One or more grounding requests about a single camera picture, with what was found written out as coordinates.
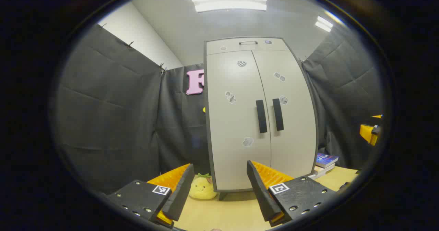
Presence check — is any black door handle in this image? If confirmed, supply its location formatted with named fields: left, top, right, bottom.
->
left=256, top=100, right=268, bottom=133
left=273, top=98, right=284, bottom=131

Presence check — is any small ceiling light panel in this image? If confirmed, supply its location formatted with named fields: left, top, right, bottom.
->
left=315, top=16, right=333, bottom=32

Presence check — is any blue book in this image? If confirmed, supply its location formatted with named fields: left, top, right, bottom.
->
left=316, top=153, right=339, bottom=168

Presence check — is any white book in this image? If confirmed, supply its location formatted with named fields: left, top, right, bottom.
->
left=309, top=163, right=336, bottom=179

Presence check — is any grey double-door shoe cabinet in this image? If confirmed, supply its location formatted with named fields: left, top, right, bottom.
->
left=204, top=37, right=319, bottom=200

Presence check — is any grey cabinet door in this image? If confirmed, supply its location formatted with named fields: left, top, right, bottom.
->
left=252, top=49, right=317, bottom=178
left=207, top=50, right=271, bottom=191

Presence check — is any black backdrop cloth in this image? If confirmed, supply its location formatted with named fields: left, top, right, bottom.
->
left=57, top=24, right=383, bottom=194

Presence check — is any yellow plush toy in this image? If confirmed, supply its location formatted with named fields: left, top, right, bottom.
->
left=189, top=173, right=218, bottom=200

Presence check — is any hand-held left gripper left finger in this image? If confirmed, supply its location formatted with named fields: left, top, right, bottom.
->
left=107, top=163, right=195, bottom=229

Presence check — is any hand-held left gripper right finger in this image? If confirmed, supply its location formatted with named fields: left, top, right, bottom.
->
left=247, top=160, right=338, bottom=227

